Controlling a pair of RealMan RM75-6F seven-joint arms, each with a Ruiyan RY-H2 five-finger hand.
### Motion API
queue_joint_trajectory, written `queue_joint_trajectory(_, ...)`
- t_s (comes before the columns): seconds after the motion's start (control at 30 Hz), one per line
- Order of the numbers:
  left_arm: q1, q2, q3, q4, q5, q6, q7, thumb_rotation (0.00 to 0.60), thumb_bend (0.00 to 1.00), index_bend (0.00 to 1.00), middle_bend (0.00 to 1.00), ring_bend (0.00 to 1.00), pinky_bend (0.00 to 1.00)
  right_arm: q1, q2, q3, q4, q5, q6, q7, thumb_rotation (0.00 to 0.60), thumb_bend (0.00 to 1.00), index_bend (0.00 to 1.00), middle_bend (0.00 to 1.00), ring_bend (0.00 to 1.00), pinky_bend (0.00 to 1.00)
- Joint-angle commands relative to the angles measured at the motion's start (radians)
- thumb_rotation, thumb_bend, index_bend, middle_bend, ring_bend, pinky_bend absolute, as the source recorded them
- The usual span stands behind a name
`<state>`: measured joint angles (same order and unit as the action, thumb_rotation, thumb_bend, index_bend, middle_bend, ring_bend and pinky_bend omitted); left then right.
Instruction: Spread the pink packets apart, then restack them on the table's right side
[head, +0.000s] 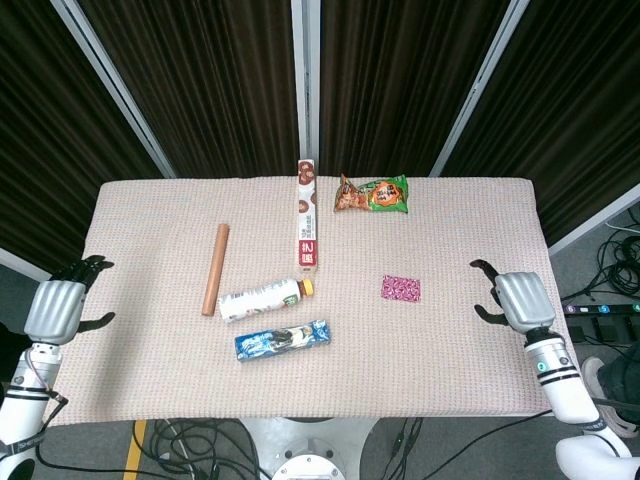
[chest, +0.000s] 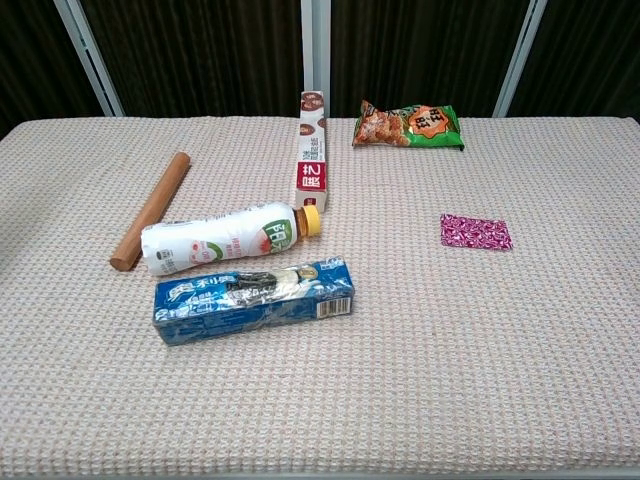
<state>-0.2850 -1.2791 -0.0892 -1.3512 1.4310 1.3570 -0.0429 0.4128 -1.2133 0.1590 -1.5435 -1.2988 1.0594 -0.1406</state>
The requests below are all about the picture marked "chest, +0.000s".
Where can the purple white patterned packet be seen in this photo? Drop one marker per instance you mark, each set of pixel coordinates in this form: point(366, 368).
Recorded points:
point(475, 232)

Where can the long white red baking paper box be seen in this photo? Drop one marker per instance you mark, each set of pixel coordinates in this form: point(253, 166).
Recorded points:
point(312, 165)

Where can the blue Oreo cookie box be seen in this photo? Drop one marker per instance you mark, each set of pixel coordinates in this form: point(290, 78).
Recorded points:
point(250, 305)

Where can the white drink bottle yellow cap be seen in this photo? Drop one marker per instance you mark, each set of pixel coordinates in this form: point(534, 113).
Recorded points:
point(220, 240)

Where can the green orange snack bag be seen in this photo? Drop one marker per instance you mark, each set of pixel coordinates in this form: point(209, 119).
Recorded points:
point(400, 127)

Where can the pink waffle weave tablecloth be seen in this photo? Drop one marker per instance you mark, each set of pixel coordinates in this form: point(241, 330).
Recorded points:
point(300, 400)

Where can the wooden rolling pin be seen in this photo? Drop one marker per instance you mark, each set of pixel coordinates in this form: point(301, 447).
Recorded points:
point(150, 210)

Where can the dark pleated curtain panel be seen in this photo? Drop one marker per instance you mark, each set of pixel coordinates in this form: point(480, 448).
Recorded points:
point(590, 55)
point(425, 50)
point(30, 60)
point(200, 55)

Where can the grey partition frame post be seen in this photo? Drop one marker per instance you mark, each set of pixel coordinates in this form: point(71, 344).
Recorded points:
point(86, 50)
point(521, 50)
point(315, 45)

